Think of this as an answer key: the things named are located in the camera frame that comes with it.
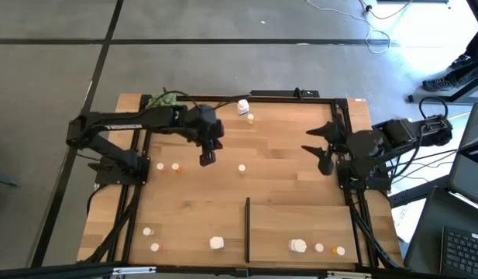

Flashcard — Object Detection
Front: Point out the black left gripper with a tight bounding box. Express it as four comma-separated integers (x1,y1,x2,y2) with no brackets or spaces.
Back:
198,131,224,167

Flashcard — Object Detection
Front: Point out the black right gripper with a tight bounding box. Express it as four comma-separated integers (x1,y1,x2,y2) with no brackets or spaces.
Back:
301,121,350,176

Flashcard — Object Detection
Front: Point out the white round pill bottle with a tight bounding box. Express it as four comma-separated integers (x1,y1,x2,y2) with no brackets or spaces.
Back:
287,238,308,254

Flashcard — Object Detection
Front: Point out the black mounting bar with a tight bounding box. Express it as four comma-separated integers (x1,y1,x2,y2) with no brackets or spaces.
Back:
249,88,321,98

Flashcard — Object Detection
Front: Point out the green succulent in white pot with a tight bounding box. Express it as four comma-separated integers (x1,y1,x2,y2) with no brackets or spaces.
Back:
147,91,177,109

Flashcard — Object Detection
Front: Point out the black desk crossbar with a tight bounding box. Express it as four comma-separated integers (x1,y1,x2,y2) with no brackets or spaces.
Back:
389,174,452,208

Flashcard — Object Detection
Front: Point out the white paper sheet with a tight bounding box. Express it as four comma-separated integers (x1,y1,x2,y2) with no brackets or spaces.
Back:
391,199,418,243

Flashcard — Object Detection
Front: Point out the black desk foot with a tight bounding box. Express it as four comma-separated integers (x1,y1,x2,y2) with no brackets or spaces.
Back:
408,69,478,105

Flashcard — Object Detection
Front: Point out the person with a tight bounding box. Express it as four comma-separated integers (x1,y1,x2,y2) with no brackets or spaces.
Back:
421,29,478,93

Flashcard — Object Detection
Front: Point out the dark desk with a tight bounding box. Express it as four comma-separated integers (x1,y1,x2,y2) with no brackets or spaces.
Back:
403,184,478,279

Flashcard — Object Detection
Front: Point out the grey laptop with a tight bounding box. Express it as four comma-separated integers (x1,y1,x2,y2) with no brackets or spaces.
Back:
449,101,478,213

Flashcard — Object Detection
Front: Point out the black laptop keyboard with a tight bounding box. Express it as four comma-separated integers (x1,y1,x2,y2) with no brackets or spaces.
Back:
439,226,478,279

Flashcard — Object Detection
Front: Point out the black rig beam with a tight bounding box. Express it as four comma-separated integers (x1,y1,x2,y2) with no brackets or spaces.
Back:
0,263,478,279

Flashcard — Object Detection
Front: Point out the dark floor object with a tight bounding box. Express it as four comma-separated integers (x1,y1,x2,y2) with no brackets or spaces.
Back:
0,173,19,188

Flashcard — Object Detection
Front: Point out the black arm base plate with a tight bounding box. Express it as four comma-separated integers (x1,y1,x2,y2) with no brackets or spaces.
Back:
94,154,151,187
336,160,393,191

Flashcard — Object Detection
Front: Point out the wooden shelf black frame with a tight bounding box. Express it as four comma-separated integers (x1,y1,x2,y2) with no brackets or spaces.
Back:
243,196,359,264

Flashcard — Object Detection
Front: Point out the black cable bundle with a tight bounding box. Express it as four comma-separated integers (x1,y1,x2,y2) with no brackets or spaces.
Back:
85,184,142,264
345,189,403,270

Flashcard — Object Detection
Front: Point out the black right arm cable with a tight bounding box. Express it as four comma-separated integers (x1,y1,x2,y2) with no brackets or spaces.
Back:
418,95,449,122

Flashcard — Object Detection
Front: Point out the white floor cable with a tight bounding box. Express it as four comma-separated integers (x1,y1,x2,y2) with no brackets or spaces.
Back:
306,0,393,55

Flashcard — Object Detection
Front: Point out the silver aluminium bracket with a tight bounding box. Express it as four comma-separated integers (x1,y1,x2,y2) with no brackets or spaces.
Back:
326,270,373,279
112,266,156,276

